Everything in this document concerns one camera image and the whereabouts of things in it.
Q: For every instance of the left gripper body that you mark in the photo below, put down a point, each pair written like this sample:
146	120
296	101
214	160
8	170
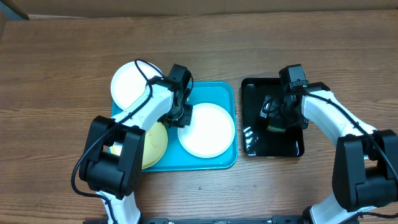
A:
181	117

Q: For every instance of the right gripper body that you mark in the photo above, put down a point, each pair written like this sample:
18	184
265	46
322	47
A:
282	114

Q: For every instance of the green and yellow sponge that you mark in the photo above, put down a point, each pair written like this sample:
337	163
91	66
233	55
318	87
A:
276	128

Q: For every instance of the white plate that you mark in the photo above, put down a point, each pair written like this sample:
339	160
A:
129	83
210	133

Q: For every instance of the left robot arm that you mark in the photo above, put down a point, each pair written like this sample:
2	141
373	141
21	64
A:
111	163

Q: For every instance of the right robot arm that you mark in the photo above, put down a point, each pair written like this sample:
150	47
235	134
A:
365	167

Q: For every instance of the black rectangular water tray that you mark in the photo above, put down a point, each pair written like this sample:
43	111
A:
258	140

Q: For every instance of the teal plastic serving tray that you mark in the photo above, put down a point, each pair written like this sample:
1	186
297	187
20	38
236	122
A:
176	158

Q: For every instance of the yellow-green plate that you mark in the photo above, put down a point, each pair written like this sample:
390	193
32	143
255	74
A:
156	141

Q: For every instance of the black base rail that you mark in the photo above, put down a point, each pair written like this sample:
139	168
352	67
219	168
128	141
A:
277	219

